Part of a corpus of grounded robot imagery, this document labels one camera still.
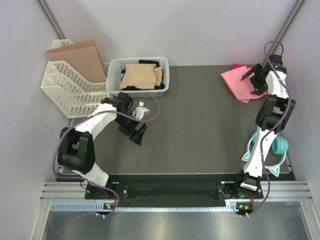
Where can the white plastic basket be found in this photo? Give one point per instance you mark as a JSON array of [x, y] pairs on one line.
[[117, 65]]

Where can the teal cat ear headphones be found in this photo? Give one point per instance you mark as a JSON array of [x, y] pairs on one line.
[[279, 147]]

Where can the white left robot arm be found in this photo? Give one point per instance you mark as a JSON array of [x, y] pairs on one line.
[[77, 151]]

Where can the beige folded garment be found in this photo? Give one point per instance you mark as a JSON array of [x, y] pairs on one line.
[[138, 77]]

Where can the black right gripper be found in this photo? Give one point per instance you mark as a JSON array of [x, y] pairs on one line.
[[259, 89]]

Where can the white perforated file organizer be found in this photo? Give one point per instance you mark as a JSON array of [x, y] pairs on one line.
[[68, 89]]

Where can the pink t shirt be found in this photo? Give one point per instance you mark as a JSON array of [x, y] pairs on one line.
[[241, 89]]

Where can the red t shirt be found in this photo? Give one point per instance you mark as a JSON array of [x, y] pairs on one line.
[[236, 66]]

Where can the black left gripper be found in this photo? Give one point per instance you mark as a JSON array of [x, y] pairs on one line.
[[132, 132]]

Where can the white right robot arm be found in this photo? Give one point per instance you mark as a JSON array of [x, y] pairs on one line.
[[271, 119]]

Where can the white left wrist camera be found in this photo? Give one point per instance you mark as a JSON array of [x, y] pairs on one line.
[[140, 111]]

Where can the brown cardboard folder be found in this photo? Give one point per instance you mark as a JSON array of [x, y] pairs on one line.
[[84, 57]]

